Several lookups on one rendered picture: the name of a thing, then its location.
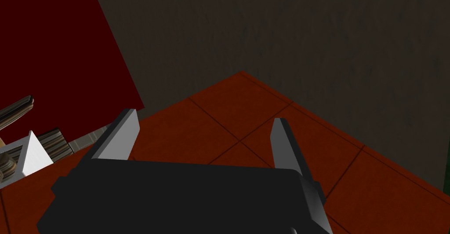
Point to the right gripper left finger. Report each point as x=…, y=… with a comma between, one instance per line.
x=119, y=139

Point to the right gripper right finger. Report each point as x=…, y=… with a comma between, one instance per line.
x=286, y=149

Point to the white shelf with books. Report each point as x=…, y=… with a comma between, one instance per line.
x=24, y=146

